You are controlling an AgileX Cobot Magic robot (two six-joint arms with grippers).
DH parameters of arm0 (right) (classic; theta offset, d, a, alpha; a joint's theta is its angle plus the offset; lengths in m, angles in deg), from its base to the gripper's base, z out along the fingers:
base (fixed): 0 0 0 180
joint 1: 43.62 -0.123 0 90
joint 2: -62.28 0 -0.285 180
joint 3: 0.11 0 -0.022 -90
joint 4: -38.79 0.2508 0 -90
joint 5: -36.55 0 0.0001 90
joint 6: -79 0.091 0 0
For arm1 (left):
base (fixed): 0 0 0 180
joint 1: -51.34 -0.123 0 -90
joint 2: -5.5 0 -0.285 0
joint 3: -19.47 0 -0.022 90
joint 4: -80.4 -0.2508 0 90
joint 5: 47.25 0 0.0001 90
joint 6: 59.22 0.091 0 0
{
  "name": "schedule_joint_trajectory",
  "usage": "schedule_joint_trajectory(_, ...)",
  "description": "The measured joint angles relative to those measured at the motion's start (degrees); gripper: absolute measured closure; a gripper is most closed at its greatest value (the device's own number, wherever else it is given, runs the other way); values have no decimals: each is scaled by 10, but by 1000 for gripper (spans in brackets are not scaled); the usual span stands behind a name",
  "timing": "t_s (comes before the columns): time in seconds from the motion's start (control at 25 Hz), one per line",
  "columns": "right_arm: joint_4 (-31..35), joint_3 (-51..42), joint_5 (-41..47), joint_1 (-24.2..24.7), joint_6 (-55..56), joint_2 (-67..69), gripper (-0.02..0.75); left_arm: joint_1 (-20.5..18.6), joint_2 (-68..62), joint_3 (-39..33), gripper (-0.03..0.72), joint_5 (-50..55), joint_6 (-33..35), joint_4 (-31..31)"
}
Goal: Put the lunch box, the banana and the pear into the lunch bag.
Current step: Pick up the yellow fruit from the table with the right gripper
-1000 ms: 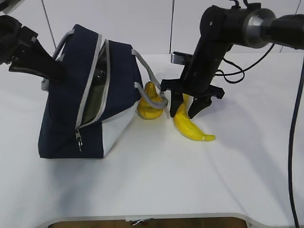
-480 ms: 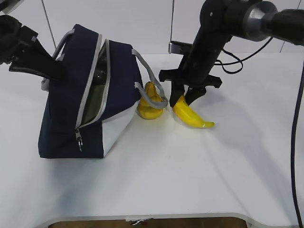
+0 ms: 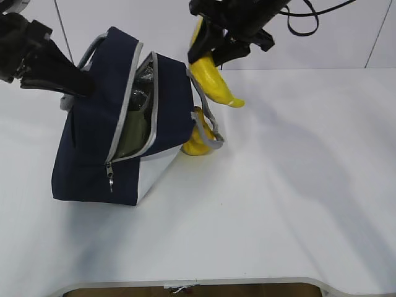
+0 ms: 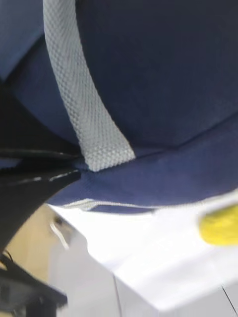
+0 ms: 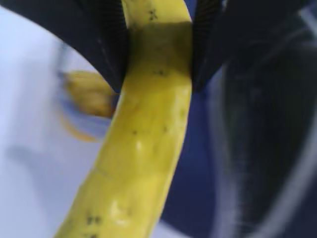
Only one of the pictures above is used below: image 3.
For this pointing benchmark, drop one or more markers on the yellow pear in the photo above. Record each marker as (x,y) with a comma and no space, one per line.
(195,145)

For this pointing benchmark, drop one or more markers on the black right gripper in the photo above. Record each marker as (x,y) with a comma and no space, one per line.
(228,28)

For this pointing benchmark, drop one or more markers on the green lid glass container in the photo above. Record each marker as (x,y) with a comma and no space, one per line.
(134,135)

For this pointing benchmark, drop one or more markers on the navy blue lunch bag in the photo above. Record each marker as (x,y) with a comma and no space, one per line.
(85,169)

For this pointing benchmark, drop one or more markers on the yellow banana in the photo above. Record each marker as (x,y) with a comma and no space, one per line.
(212,83)

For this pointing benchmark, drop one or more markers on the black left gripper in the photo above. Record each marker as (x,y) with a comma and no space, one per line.
(29,55)

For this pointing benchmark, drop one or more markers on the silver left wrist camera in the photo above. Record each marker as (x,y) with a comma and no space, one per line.
(13,6)

